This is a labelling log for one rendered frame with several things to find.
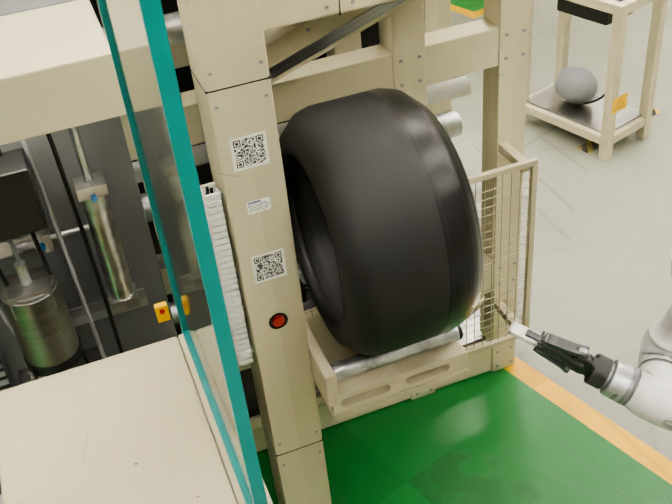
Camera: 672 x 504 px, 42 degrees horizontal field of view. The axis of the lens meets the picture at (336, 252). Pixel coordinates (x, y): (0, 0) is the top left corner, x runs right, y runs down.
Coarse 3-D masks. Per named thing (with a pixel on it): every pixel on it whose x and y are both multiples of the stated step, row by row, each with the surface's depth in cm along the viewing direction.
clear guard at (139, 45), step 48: (144, 0) 78; (144, 48) 92; (144, 96) 108; (144, 144) 132; (192, 192) 91; (192, 240) 102; (192, 288) 123; (192, 336) 155; (240, 384) 108; (240, 432) 112; (240, 480) 139
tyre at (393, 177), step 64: (320, 128) 187; (384, 128) 185; (320, 192) 184; (384, 192) 179; (448, 192) 181; (320, 256) 233; (384, 256) 178; (448, 256) 183; (384, 320) 186; (448, 320) 195
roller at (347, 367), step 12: (444, 336) 215; (456, 336) 216; (408, 348) 213; (420, 348) 214; (432, 348) 216; (348, 360) 210; (360, 360) 210; (372, 360) 211; (384, 360) 212; (396, 360) 213; (336, 372) 209; (348, 372) 210; (360, 372) 211
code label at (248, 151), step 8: (248, 136) 174; (256, 136) 175; (264, 136) 176; (232, 144) 174; (240, 144) 175; (248, 144) 175; (256, 144) 176; (264, 144) 177; (232, 152) 175; (240, 152) 176; (248, 152) 176; (256, 152) 177; (264, 152) 178; (240, 160) 177; (248, 160) 177; (256, 160) 178; (264, 160) 179; (240, 168) 178; (248, 168) 178
